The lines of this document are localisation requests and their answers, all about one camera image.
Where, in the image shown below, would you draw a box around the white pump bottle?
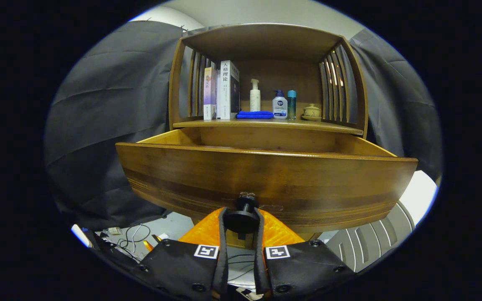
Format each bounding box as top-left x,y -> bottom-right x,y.
249,79 -> 261,112

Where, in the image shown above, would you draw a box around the wooden countertop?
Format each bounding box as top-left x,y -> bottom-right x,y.
173,116 -> 364,135

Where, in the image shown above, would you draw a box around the black backdrop cloth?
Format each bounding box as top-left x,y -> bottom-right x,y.
44,20 -> 444,230

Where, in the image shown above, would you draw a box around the yellow lidded teacup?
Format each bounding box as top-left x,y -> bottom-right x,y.
301,103 -> 322,122

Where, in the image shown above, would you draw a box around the white bottle with blue cap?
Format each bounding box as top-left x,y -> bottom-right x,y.
272,89 -> 288,120

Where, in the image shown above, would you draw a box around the black cables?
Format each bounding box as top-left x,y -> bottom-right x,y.
115,224 -> 154,262

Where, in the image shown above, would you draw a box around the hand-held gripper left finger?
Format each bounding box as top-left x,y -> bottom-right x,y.
134,208 -> 229,299

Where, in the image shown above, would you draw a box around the white bar with blue edge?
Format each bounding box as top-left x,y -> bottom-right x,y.
71,224 -> 94,248

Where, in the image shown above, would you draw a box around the brown wooden drawer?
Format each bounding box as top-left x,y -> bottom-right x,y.
115,127 -> 418,241

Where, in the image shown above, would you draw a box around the blue folded cloth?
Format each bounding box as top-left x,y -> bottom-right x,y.
236,110 -> 274,120

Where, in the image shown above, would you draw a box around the teal slim bottle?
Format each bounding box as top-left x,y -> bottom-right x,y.
287,90 -> 297,120

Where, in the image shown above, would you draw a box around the white table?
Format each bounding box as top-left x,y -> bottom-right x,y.
398,170 -> 439,214

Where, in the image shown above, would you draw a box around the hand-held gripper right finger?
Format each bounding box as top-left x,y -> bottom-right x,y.
253,208 -> 356,298

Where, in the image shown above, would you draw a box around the grey slatted chair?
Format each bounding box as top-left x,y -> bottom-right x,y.
325,201 -> 416,273

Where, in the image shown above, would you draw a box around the brown wooden cabinet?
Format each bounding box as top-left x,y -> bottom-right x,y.
168,23 -> 369,249

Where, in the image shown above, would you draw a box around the purple book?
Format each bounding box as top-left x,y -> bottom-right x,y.
203,67 -> 218,121

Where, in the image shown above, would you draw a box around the thick white book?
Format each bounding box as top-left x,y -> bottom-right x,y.
216,60 -> 240,120

